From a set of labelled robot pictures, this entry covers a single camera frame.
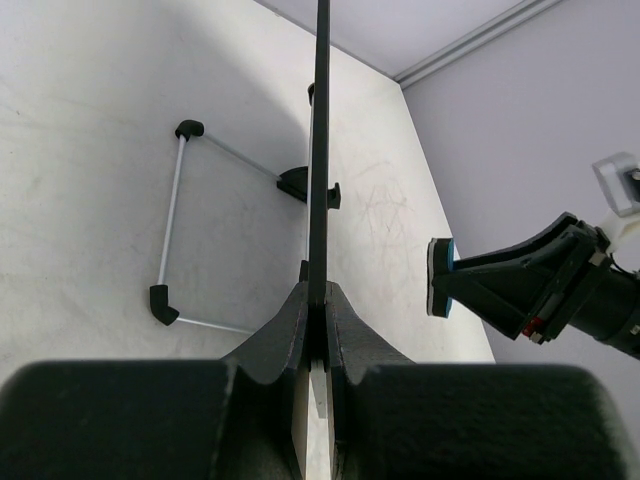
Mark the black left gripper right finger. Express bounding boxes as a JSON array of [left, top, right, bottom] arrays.
[[325, 282, 418, 479]]

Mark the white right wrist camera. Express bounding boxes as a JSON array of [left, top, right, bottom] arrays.
[[592, 152, 639, 253]]

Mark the metal whiteboard stand frame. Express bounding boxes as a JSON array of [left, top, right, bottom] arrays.
[[148, 119, 307, 335]]

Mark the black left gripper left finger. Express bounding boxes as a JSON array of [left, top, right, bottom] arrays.
[[219, 282, 309, 470]]

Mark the blue whiteboard eraser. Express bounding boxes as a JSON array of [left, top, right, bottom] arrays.
[[426, 238, 454, 318]]

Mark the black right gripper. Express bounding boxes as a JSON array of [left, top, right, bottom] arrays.
[[439, 212, 639, 360]]

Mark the white whiteboard with black frame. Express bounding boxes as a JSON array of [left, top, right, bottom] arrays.
[[287, 1, 345, 479]]

